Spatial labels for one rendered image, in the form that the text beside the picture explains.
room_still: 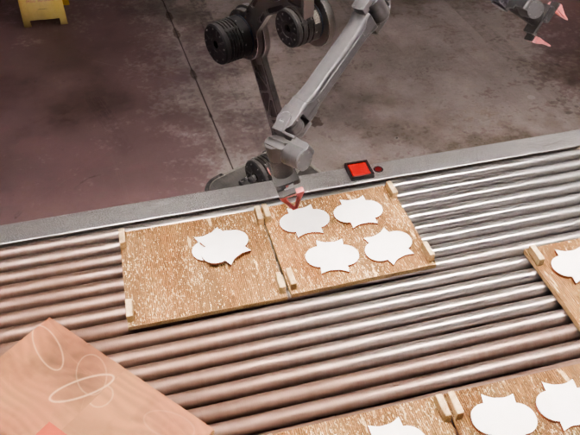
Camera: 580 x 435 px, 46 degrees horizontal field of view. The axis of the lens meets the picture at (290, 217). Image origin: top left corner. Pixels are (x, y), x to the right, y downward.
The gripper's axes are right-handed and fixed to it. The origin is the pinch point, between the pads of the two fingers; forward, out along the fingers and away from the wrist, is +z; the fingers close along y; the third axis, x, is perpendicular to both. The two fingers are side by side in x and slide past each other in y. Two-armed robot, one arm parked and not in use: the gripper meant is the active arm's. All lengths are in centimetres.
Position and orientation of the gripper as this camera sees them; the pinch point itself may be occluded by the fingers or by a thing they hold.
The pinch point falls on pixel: (289, 196)
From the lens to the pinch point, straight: 189.0
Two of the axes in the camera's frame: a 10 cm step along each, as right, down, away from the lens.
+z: 2.0, 6.9, 6.9
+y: -2.7, -6.4, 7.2
